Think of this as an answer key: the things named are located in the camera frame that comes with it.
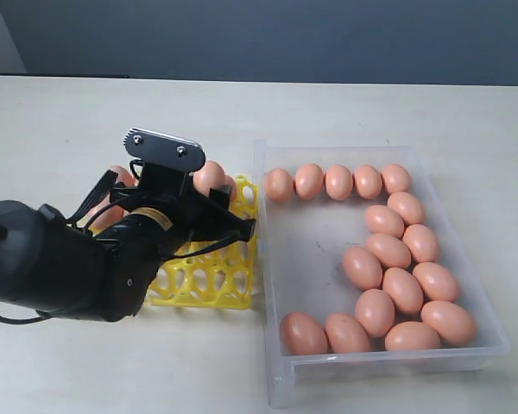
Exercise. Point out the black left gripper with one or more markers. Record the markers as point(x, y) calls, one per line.
point(167, 223)

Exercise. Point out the clear plastic container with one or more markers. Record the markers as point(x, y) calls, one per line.
point(300, 246)

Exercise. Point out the yellow plastic egg tray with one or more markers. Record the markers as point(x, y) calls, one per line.
point(222, 279)

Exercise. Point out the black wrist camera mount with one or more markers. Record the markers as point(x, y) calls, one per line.
point(167, 160)

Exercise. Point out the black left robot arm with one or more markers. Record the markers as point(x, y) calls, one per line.
point(61, 271)

